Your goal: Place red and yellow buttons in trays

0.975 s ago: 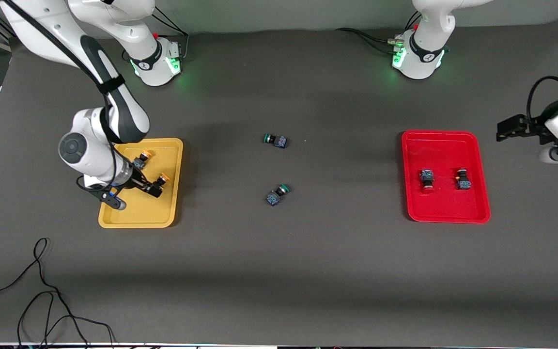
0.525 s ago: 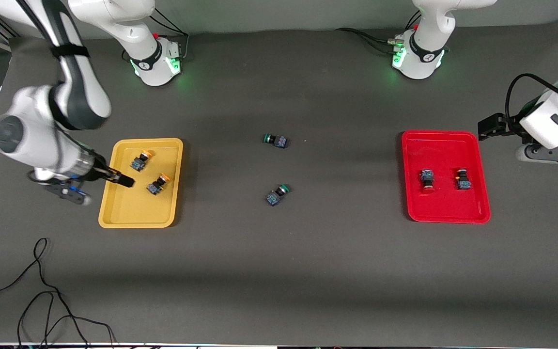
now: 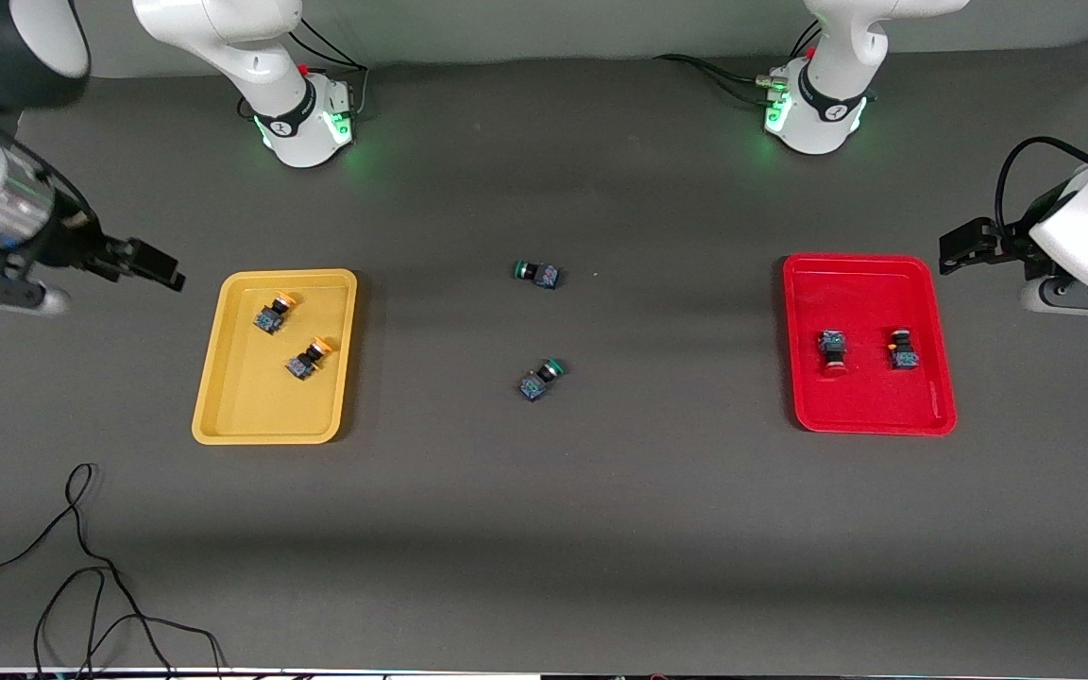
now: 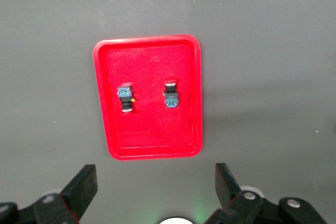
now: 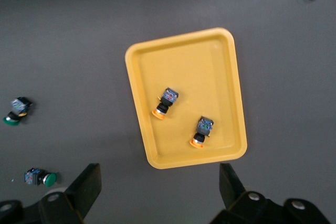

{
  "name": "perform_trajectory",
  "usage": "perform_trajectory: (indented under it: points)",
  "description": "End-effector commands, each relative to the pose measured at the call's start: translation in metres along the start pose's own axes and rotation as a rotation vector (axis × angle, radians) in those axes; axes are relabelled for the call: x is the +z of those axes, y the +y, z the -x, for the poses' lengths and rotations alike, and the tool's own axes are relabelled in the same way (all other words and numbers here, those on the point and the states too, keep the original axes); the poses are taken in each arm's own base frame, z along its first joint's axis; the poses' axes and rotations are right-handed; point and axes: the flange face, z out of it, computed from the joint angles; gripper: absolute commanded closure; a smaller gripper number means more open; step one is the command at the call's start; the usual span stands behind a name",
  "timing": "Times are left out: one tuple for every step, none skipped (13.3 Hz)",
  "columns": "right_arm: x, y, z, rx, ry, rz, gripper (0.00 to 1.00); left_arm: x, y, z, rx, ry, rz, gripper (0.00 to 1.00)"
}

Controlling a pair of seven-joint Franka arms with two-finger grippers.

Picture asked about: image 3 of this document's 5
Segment black left arm base cables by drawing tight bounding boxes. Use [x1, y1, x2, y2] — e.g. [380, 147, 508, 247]
[653, 21, 824, 107]

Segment yellow plastic tray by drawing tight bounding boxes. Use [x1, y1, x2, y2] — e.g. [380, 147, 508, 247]
[191, 268, 359, 446]

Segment green push button switch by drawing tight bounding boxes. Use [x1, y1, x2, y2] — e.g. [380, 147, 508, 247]
[512, 260, 561, 291]
[518, 358, 568, 402]

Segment black arm base cables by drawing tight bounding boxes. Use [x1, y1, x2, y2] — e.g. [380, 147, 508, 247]
[237, 14, 370, 119]
[653, 21, 824, 107]

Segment red plastic tray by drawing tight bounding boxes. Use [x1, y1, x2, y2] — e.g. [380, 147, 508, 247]
[782, 253, 959, 437]

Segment thin black loose cable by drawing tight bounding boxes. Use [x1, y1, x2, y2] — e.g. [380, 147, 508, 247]
[0, 462, 229, 680]

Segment yellow push button switch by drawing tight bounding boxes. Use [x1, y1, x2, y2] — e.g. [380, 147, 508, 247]
[253, 293, 300, 334]
[286, 337, 334, 381]

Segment red push button switch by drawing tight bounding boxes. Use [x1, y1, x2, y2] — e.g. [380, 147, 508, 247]
[817, 330, 851, 376]

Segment black right arm base cables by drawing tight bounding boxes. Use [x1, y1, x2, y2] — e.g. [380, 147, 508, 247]
[237, 14, 370, 119]

